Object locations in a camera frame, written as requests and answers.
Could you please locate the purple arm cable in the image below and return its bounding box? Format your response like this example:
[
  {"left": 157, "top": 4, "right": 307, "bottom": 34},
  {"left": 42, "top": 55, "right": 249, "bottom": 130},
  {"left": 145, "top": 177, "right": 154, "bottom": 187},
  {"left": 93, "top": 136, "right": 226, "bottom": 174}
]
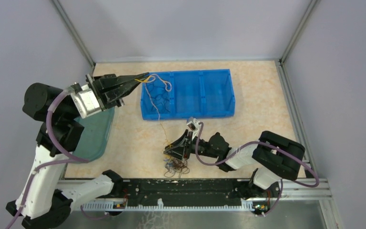
[
  {"left": 195, "top": 122, "right": 320, "bottom": 218},
  {"left": 4, "top": 90, "right": 91, "bottom": 229}
]

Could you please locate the teal translucent plastic basin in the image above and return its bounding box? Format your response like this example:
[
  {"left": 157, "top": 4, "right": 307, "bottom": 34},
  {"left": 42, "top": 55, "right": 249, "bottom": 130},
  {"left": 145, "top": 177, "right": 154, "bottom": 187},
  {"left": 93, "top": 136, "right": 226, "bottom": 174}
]
[{"left": 73, "top": 108, "right": 115, "bottom": 161}]

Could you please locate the yellow wire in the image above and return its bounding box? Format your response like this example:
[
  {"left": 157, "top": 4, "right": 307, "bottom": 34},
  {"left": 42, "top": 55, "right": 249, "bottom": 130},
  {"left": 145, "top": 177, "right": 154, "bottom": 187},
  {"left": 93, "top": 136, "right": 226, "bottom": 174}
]
[{"left": 134, "top": 73, "right": 173, "bottom": 151}]

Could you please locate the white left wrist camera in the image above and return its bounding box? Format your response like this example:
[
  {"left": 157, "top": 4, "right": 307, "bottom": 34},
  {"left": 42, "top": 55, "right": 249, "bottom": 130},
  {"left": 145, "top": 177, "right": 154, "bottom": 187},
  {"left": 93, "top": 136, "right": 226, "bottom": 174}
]
[{"left": 71, "top": 85, "right": 102, "bottom": 119}]

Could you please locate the brown wire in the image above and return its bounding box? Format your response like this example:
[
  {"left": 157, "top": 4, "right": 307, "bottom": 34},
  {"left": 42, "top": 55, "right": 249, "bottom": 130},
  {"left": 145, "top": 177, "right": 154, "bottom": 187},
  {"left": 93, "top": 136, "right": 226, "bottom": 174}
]
[{"left": 163, "top": 156, "right": 191, "bottom": 178}]

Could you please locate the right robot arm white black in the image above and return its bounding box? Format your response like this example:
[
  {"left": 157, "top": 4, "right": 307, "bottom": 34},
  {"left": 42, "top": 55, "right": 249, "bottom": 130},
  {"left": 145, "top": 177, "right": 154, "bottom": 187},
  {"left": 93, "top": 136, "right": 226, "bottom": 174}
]
[{"left": 163, "top": 130, "right": 305, "bottom": 197}]

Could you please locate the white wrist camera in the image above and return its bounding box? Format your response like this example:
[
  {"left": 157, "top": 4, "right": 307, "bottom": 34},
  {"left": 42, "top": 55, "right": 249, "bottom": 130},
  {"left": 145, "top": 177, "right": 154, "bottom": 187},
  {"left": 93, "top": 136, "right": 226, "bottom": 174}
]
[
  {"left": 186, "top": 117, "right": 200, "bottom": 132},
  {"left": 71, "top": 85, "right": 102, "bottom": 119}
]

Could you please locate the aluminium frame post left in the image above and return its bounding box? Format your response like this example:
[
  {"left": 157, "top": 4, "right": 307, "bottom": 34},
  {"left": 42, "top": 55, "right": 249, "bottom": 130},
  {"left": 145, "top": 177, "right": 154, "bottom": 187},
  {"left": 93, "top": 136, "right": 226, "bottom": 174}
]
[{"left": 50, "top": 0, "right": 95, "bottom": 68}]

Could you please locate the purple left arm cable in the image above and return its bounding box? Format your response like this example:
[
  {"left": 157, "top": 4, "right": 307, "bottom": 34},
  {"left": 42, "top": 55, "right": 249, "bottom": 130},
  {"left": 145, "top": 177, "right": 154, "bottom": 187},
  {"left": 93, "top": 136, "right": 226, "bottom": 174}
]
[{"left": 4, "top": 90, "right": 91, "bottom": 229}]

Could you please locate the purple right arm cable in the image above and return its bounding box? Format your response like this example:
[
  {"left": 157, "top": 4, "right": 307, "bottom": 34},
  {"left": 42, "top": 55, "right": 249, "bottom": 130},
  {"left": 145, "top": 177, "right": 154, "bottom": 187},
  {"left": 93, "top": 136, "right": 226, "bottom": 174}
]
[{"left": 195, "top": 122, "right": 320, "bottom": 218}]

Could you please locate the blue plastic divided bin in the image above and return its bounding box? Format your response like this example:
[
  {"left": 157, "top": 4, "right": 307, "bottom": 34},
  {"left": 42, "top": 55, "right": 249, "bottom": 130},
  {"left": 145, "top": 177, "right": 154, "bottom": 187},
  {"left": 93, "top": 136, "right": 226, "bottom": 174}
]
[{"left": 140, "top": 69, "right": 235, "bottom": 121}]

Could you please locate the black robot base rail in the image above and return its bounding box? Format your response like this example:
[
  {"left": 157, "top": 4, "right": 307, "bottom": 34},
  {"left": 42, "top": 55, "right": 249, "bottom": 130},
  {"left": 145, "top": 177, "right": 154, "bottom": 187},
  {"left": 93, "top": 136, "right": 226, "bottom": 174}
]
[{"left": 75, "top": 177, "right": 332, "bottom": 212}]

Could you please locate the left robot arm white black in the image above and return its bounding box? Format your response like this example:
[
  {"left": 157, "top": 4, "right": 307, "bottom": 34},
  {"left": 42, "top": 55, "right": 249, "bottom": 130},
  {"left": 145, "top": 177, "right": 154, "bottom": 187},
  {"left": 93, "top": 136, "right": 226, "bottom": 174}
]
[{"left": 6, "top": 73, "right": 150, "bottom": 229}]

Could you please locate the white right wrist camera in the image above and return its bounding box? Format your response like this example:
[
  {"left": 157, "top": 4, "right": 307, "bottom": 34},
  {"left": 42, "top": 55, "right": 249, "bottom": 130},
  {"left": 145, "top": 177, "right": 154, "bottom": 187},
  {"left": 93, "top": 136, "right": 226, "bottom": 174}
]
[{"left": 186, "top": 117, "right": 200, "bottom": 132}]

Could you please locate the aluminium frame post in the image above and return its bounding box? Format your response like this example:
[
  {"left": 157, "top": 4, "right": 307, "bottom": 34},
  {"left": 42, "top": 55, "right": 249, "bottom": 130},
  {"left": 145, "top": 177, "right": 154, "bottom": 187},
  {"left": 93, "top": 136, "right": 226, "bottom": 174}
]
[
  {"left": 50, "top": 0, "right": 95, "bottom": 68},
  {"left": 279, "top": 0, "right": 321, "bottom": 66}
]

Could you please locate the aluminium frame post right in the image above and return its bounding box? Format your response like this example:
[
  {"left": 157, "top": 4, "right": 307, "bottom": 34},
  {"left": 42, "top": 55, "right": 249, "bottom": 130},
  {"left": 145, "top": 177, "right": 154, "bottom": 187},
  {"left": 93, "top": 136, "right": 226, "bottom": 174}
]
[{"left": 279, "top": 0, "right": 321, "bottom": 66}]

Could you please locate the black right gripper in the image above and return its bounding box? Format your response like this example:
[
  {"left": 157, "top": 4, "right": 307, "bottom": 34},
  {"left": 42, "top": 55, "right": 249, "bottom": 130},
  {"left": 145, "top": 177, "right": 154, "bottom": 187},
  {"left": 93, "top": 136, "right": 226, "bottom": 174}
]
[{"left": 164, "top": 129, "right": 219, "bottom": 160}]

